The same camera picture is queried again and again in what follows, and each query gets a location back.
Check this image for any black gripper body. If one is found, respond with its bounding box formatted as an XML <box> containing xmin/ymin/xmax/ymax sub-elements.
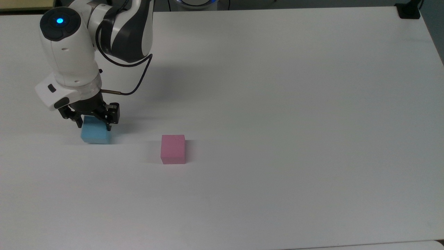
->
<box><xmin>68</xmin><ymin>90</ymin><xmax>108</xmax><ymax>117</ymax></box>

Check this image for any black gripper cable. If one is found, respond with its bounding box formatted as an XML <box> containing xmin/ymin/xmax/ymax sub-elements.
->
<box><xmin>95</xmin><ymin>21</ymin><xmax>153</xmax><ymax>96</ymax></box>

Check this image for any blue cube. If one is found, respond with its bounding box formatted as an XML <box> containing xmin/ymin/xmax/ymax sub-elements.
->
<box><xmin>80</xmin><ymin>116</ymin><xmax>112</xmax><ymax>145</ymax></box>

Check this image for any pink cube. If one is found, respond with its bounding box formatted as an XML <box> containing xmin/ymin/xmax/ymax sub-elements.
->
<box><xmin>160</xmin><ymin>134</ymin><xmax>187</xmax><ymax>165</ymax></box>

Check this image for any black camera stand clamp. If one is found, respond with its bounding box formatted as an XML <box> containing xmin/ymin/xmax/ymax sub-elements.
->
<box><xmin>395</xmin><ymin>0</ymin><xmax>424</xmax><ymax>20</ymax></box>

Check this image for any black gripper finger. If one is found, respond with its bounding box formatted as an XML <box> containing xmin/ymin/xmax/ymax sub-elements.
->
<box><xmin>94</xmin><ymin>102</ymin><xmax>121</xmax><ymax>132</ymax></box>
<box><xmin>58</xmin><ymin>106</ymin><xmax>84</xmax><ymax>128</ymax></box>

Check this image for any yellowish cardboard box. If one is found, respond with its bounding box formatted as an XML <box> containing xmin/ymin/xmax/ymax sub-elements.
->
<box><xmin>0</xmin><ymin>0</ymin><xmax>56</xmax><ymax>13</ymax></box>

